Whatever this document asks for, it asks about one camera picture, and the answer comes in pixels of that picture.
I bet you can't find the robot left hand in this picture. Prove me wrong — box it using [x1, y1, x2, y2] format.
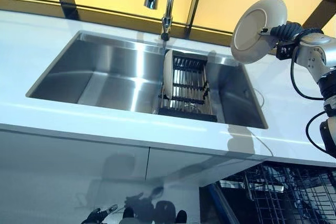
[80, 202, 119, 224]

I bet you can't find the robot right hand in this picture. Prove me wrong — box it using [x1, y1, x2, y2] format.
[259, 22, 303, 49]

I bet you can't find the cream ceramic plate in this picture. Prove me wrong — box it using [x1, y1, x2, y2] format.
[163, 49, 177, 99]
[230, 0, 288, 65]

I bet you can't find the black robot left foot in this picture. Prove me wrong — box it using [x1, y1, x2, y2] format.
[122, 206, 135, 220]

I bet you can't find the black robot foot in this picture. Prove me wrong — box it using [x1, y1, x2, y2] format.
[175, 209, 188, 223]
[122, 206, 135, 220]

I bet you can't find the grey robot left leg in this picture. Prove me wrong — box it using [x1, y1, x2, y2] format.
[119, 216, 140, 224]

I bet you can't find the black robot right foot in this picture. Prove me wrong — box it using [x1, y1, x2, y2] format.
[175, 209, 188, 223]

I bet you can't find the black slatted sink drying rack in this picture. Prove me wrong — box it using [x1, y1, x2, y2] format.
[157, 50, 219, 123]

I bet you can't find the chrome pull-down kitchen faucet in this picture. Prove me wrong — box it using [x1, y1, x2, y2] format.
[143, 0, 180, 42]

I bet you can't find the stainless steel sink basin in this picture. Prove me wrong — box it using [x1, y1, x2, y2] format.
[25, 30, 269, 131]

